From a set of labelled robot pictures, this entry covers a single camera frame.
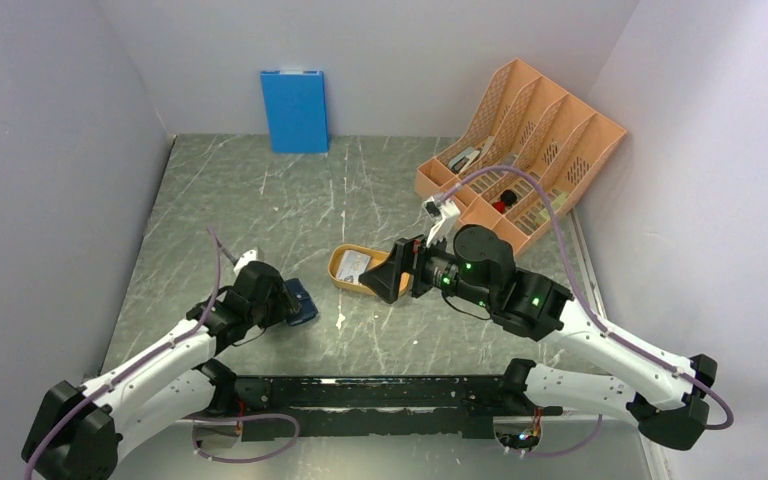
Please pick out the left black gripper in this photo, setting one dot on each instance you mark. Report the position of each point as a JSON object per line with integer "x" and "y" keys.
{"x": 277, "y": 290}

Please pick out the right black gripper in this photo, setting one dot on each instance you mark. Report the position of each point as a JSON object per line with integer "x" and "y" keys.
{"x": 411, "y": 254}

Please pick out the navy blue card holder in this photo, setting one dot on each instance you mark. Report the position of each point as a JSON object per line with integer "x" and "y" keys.
{"x": 307, "y": 308}

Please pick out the silver VIP card stack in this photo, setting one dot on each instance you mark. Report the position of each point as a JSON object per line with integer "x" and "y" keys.
{"x": 352, "y": 264}

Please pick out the orange oval tray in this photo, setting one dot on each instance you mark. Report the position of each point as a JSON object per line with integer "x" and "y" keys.
{"x": 377, "y": 257}

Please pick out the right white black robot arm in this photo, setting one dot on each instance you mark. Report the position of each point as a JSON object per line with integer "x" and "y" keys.
{"x": 665, "y": 396}

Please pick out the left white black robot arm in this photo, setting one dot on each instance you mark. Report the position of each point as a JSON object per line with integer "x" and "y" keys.
{"x": 83, "y": 432}

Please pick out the grey stapler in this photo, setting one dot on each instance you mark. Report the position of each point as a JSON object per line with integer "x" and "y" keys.
{"x": 461, "y": 160}

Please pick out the red black stamp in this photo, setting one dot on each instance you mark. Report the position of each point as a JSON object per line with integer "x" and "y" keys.
{"x": 507, "y": 199}

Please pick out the grey item in organizer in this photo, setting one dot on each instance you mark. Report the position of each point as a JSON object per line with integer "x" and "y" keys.
{"x": 508, "y": 160}

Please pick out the green sticky note pad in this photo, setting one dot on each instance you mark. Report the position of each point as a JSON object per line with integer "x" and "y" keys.
{"x": 541, "y": 213}

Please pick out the orange desk file organizer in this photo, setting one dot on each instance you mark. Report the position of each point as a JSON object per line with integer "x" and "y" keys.
{"x": 561, "y": 142}

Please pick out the blue folder box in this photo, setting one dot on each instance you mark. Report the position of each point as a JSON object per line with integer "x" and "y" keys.
{"x": 295, "y": 107}

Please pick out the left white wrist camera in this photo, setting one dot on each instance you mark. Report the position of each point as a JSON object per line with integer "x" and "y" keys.
{"x": 252, "y": 255}

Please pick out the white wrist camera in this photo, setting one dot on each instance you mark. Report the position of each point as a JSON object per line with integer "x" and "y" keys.
{"x": 252, "y": 255}
{"x": 444, "y": 214}

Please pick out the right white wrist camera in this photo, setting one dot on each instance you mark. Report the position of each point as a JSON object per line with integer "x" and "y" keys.
{"x": 444, "y": 214}

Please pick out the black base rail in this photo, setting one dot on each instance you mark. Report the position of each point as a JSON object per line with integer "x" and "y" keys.
{"x": 310, "y": 406}

